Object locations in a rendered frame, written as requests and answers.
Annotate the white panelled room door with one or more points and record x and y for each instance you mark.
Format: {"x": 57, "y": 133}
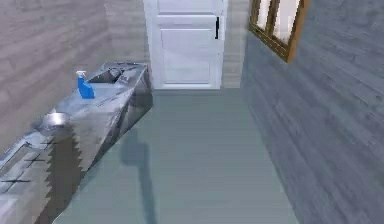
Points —
{"x": 186, "y": 50}

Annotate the steel sink basin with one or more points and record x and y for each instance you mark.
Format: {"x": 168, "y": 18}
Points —
{"x": 108, "y": 76}

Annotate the steel kitchen counter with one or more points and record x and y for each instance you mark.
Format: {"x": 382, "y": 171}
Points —
{"x": 100, "y": 113}

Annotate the blue spray bottle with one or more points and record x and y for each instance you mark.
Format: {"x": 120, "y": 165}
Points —
{"x": 85, "y": 88}

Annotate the wooden framed window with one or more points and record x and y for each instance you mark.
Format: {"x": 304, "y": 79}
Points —
{"x": 278, "y": 23}

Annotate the round steel pot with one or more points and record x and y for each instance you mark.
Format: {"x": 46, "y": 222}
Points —
{"x": 55, "y": 120}

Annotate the steel stove top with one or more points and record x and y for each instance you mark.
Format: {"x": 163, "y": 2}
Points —
{"x": 23, "y": 180}

